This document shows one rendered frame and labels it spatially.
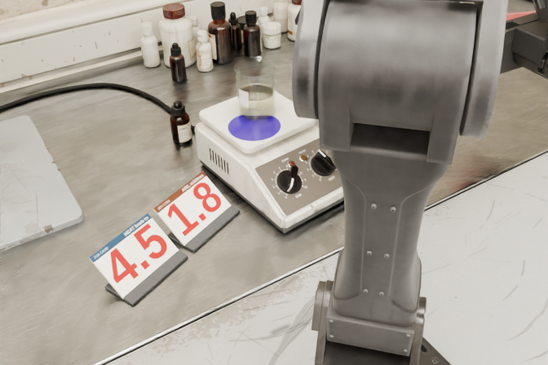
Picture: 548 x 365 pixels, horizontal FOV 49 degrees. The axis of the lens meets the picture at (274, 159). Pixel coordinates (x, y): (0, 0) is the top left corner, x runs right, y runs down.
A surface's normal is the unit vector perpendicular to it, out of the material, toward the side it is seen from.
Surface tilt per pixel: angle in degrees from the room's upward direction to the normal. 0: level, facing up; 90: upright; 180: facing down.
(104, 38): 90
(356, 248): 104
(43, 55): 90
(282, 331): 0
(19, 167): 0
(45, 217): 0
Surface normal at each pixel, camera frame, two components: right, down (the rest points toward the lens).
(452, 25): -0.14, -0.42
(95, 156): -0.02, -0.81
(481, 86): -0.25, 0.36
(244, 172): -0.79, 0.37
